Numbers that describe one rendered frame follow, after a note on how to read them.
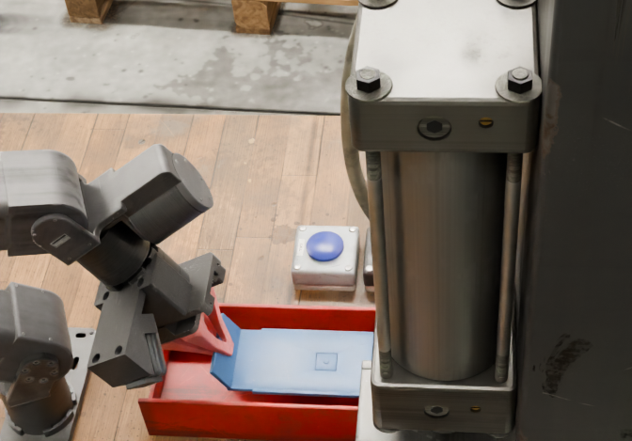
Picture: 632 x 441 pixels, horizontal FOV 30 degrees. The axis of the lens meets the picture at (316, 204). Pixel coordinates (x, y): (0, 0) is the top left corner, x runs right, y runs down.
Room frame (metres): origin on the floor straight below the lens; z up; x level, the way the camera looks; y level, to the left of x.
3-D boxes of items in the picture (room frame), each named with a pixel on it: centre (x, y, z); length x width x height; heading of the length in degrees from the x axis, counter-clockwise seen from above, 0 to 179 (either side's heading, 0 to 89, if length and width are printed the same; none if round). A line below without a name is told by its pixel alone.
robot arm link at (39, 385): (0.68, 0.28, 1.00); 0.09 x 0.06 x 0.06; 11
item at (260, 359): (0.67, 0.04, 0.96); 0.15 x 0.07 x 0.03; 80
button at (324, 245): (0.82, 0.00, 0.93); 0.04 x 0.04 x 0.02
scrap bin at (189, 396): (0.67, 0.05, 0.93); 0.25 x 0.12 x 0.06; 80
